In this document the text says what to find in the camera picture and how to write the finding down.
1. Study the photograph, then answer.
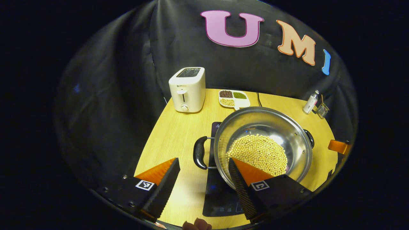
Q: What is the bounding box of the small white bottle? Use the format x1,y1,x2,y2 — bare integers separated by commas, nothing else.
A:
303,90,320,114

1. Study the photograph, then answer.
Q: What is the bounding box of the stainless steel pot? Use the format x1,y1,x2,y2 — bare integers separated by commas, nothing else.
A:
193,106,315,191

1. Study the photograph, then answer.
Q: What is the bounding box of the pile of yellow soybeans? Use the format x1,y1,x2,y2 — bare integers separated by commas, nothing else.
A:
227,134,288,177

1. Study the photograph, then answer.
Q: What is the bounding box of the white toaster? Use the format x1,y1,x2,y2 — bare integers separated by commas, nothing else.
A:
168,67,206,113

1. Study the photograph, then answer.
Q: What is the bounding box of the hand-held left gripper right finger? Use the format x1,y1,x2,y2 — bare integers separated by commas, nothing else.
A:
228,157,313,221

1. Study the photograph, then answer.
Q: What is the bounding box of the black induction cooktop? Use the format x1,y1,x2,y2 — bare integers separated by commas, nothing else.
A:
202,121,256,218

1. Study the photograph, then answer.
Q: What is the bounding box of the small wire mesh holder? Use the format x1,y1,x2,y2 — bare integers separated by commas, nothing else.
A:
316,102,330,119

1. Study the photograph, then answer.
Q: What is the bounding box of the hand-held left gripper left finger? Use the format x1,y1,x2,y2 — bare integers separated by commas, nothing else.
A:
91,157,181,223

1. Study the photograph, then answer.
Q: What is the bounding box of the white divided bean dish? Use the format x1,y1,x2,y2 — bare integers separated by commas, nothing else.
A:
219,89,251,111

